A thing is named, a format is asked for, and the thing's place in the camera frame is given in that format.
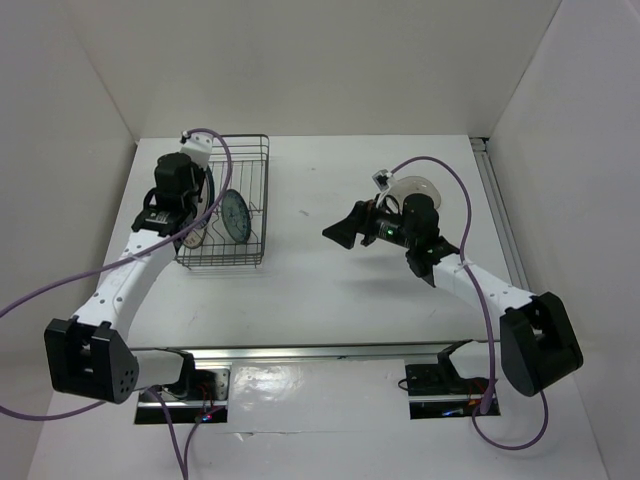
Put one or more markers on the aluminium rail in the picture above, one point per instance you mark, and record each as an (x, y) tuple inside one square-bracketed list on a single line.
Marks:
[(500, 200), (299, 353)]

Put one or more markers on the aluminium rail right side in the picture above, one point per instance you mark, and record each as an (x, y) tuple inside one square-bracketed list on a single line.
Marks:
[(500, 200)]

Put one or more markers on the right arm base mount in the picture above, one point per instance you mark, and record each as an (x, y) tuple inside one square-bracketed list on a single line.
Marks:
[(438, 391)]

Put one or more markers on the aluminium rail front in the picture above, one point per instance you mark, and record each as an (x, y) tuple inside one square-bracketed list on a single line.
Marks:
[(299, 353)]

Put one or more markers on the grey wire dish rack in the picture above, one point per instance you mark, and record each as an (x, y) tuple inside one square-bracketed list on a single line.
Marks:
[(249, 175)]

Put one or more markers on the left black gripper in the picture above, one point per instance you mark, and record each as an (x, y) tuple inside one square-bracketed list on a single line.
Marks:
[(199, 174)]

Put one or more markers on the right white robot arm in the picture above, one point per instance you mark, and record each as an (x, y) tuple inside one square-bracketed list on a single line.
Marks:
[(538, 346)]

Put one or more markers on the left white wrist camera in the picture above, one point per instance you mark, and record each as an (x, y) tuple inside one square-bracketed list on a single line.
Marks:
[(198, 147)]

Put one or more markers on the orange sunburst plate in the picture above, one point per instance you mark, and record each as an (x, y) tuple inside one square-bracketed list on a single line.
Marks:
[(195, 238)]

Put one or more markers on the clear grey glass plate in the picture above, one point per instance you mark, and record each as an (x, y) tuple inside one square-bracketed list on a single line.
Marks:
[(410, 185)]

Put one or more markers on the teal red rimmed plate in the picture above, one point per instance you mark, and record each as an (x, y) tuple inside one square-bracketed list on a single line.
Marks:
[(207, 196)]

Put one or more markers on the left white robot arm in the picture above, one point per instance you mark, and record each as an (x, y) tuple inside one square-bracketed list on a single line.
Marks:
[(88, 354)]

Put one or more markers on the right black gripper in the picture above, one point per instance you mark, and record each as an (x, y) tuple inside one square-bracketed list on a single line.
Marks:
[(361, 220)]

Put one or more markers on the blue patterned plate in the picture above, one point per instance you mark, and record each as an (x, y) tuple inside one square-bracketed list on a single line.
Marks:
[(236, 216)]

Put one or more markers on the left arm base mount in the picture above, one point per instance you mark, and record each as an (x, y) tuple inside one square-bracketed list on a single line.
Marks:
[(205, 401)]

